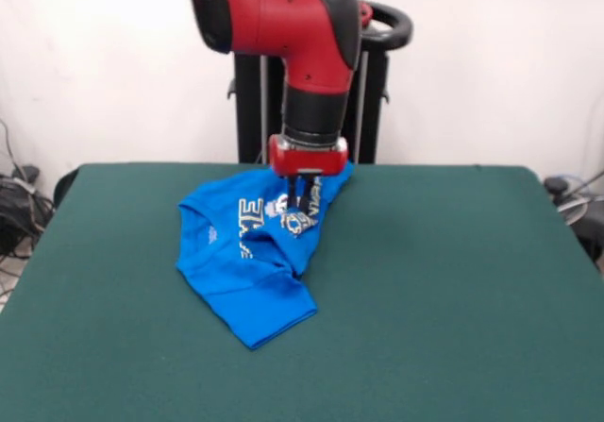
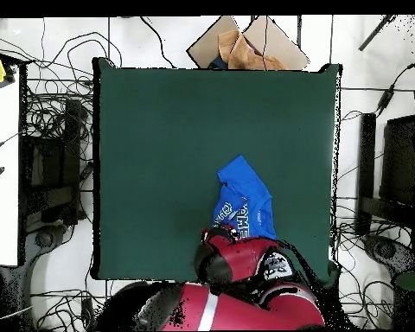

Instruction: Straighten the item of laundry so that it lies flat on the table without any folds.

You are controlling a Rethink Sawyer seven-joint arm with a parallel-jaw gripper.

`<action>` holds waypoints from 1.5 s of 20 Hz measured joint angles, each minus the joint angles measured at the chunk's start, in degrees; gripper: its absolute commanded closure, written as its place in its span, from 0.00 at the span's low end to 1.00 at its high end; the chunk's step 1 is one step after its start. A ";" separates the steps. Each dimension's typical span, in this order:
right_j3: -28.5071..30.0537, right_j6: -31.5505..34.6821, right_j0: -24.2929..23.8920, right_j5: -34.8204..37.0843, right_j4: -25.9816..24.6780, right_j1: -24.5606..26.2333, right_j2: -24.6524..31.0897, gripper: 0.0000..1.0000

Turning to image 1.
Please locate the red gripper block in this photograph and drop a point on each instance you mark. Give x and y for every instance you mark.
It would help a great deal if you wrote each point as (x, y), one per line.
(307, 162)

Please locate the blue printed t-shirt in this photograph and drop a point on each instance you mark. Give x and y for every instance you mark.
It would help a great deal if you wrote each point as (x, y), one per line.
(245, 290)

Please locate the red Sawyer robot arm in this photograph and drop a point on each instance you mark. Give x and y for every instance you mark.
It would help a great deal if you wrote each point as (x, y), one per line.
(283, 16)

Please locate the dark green table cloth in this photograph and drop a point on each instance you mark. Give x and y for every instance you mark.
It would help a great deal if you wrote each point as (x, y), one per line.
(424, 299)

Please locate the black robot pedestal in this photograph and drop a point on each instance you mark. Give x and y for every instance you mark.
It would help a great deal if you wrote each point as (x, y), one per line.
(373, 87)

